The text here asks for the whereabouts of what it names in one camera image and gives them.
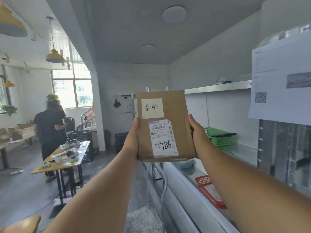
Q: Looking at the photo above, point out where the person's left hand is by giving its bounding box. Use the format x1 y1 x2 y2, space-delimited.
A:
123 117 139 161

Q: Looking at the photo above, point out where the person's right hand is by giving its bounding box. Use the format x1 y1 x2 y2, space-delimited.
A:
188 114 213 160

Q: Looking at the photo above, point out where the brown cardboard parcel with labels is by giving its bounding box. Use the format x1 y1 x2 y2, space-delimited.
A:
136 90 197 162

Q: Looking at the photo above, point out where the person's right forearm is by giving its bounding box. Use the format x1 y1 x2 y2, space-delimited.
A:
200 141 311 233

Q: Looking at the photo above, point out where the person's left forearm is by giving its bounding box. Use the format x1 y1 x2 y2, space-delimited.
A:
42 143 138 233

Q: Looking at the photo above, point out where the dark blue plastic crate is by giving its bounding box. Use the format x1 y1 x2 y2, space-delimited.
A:
114 132 129 153

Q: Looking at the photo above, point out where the green plastic basket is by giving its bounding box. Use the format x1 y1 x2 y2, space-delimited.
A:
204 127 234 147

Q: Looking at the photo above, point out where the metal stair railing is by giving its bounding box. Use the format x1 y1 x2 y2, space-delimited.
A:
81 107 96 130

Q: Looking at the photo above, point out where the black plastic crate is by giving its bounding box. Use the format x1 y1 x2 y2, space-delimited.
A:
68 130 93 163

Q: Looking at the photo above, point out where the white headset device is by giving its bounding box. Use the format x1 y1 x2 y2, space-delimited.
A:
55 148 79 163
60 140 81 150

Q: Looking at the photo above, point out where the red plastic basket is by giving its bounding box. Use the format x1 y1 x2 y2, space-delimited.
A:
195 175 227 209

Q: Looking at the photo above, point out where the white counter ledge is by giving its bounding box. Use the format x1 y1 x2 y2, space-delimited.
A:
143 158 240 233

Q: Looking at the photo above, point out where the round white ceiling light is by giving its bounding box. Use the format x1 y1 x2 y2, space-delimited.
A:
140 45 155 55
162 6 187 23

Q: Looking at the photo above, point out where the wooden table with black legs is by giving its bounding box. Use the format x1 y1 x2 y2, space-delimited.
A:
31 141 91 204

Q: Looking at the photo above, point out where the white printed paper notice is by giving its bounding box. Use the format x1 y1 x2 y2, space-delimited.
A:
248 34 311 126

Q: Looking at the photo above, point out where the yellow pendant lamp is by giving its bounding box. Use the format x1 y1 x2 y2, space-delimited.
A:
0 0 28 38
46 17 65 64
3 58 15 88

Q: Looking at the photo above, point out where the wooden workbench with boxes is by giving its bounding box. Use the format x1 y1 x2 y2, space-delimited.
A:
0 123 37 170

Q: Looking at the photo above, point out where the wooden chair edge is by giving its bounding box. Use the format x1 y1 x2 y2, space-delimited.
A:
0 215 42 233

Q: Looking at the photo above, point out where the white wall board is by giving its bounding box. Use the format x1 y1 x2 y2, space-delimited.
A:
115 94 133 115

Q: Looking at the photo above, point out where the steel wall shelf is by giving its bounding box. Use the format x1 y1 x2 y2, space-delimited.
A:
184 80 252 95

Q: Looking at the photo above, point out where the metal cart frame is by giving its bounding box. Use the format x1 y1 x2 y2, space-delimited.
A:
146 162 168 233

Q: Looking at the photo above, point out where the window with metal frame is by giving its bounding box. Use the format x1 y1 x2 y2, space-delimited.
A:
51 69 93 109

